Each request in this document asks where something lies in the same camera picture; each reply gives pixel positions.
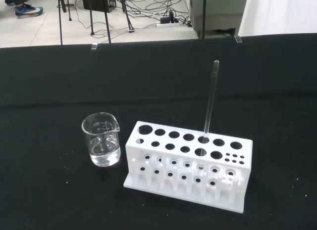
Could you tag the black upright pole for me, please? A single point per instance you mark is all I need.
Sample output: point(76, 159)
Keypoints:
point(203, 14)

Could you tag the black bench cloth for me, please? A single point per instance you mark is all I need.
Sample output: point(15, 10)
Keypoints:
point(158, 96)

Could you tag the clear cloth clip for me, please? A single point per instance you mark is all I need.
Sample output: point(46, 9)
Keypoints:
point(238, 39)
point(94, 46)

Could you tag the black power adapter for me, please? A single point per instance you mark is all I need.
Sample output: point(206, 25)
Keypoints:
point(166, 19)

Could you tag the white test tube rack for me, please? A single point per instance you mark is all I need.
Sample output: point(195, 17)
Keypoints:
point(183, 190)

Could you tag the black computer tower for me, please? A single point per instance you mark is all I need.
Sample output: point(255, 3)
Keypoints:
point(99, 1)

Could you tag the grey metal cabinet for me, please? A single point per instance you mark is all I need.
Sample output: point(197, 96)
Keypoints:
point(218, 10)

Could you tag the white power strip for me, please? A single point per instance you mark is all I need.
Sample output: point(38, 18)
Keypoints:
point(167, 24)

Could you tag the person's foot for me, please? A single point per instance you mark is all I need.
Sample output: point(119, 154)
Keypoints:
point(28, 11)

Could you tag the clear glass beaker with water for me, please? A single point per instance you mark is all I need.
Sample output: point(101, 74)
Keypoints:
point(101, 146)

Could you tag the black tripod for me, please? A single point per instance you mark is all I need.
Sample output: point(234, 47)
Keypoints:
point(60, 22)
point(107, 24)

